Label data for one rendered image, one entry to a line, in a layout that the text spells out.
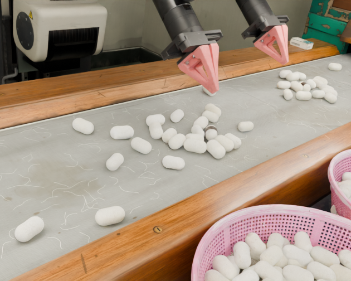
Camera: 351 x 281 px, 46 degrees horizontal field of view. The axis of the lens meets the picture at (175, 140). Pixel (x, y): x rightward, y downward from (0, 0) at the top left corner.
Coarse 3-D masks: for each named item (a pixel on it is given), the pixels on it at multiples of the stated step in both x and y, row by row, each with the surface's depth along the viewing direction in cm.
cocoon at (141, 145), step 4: (132, 140) 62; (136, 140) 62; (140, 140) 62; (144, 140) 62; (132, 144) 62; (136, 144) 62; (140, 144) 62; (144, 144) 61; (148, 144) 62; (136, 148) 62; (140, 148) 61; (144, 148) 61; (148, 148) 61; (140, 152) 62; (144, 152) 62; (148, 152) 62
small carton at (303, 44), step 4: (292, 40) 127; (296, 40) 126; (300, 40) 126; (304, 40) 126; (292, 44) 127; (296, 44) 126; (300, 44) 125; (304, 44) 124; (308, 44) 124; (312, 44) 125; (304, 48) 124; (308, 48) 125
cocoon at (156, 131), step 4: (152, 124) 67; (156, 124) 67; (152, 128) 66; (156, 128) 66; (160, 128) 66; (152, 132) 66; (156, 132) 66; (160, 132) 66; (152, 136) 66; (156, 136) 66; (160, 136) 66
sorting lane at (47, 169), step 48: (192, 96) 85; (240, 96) 89; (0, 144) 59; (48, 144) 61; (96, 144) 63; (288, 144) 72; (0, 192) 50; (48, 192) 51; (96, 192) 52; (144, 192) 54; (192, 192) 55; (0, 240) 43; (48, 240) 44
